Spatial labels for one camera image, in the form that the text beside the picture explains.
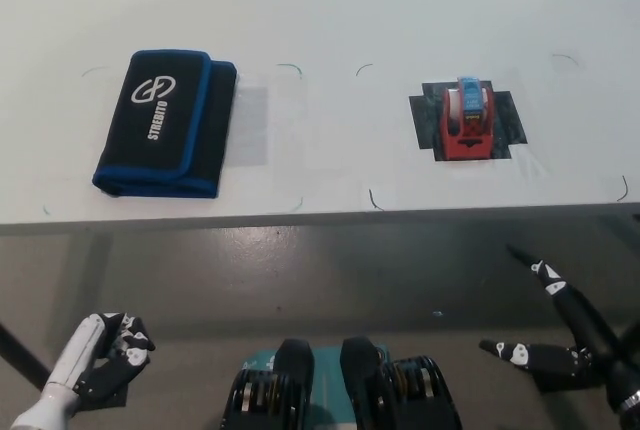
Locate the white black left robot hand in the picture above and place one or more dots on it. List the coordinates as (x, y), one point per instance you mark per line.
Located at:
(80, 350)

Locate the black table leg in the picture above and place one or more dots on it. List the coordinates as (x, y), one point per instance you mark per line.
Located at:
(22, 355)

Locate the black right robot body block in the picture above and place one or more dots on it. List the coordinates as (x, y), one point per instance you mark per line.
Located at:
(410, 390)

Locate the black tape patch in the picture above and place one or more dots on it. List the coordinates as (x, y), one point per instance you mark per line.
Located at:
(510, 120)

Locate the clear tape patch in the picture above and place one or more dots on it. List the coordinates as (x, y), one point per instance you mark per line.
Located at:
(252, 120)

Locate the black left robot body block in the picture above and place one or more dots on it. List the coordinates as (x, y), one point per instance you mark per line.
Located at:
(270, 390)

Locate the black robot body block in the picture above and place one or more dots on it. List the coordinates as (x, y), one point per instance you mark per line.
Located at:
(410, 390)
(270, 390)

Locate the red tape dispenser blue label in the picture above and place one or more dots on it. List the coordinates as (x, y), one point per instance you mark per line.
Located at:
(470, 142)

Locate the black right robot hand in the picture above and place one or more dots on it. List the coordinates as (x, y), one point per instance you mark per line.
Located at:
(565, 362)

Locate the black pouch notebook blue trim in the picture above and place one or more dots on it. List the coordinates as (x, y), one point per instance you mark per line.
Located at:
(160, 125)

